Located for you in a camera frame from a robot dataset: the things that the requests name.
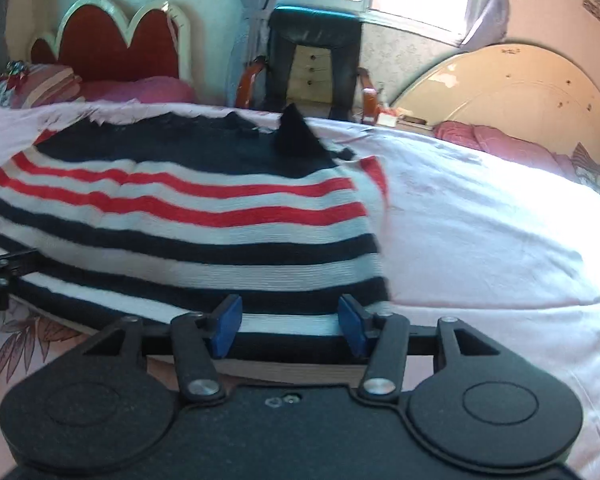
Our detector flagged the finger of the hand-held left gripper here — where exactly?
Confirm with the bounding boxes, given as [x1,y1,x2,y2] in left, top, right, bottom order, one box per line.
[0,247,42,283]

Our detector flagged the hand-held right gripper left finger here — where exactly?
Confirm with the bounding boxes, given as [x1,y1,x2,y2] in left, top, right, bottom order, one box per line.
[82,294,243,403]

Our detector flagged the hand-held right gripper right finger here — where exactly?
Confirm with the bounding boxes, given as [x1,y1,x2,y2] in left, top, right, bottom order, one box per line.
[337,294,501,403]

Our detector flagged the striped knit sweater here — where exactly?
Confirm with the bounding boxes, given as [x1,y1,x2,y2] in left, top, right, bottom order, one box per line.
[0,103,392,366]

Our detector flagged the pink floral bedsheet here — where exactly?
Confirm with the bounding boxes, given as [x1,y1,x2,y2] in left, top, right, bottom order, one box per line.
[0,100,600,480]

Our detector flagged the striped pillow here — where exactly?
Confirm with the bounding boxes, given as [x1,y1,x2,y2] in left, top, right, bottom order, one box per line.
[0,62,84,110]

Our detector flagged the shiny ribbon bow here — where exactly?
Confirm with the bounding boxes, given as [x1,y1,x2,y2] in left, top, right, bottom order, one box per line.
[4,59,29,84]

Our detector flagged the small box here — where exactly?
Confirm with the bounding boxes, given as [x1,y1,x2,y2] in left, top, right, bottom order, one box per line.
[377,108,429,134]

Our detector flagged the magenta pillow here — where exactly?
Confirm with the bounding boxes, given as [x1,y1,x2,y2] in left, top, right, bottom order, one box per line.
[79,75,197,104]

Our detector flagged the red scalloped headboard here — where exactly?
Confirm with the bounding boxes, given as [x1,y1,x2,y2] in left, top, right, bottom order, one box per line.
[27,0,194,97]

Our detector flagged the pink pillow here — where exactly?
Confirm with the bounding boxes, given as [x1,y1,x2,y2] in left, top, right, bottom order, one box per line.
[432,120,577,172]

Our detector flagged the small cream drawer cabinet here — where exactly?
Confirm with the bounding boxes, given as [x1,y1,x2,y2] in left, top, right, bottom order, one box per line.
[286,44,334,104]

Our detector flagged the dark striped cushion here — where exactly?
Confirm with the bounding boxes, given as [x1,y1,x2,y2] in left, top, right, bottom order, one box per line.
[571,142,600,187]

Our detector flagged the cream round headboard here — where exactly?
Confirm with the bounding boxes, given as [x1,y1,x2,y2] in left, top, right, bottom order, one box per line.
[392,42,600,207]

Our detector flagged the black leather armchair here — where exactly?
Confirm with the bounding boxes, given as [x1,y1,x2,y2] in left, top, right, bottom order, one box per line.
[235,6,382,124]

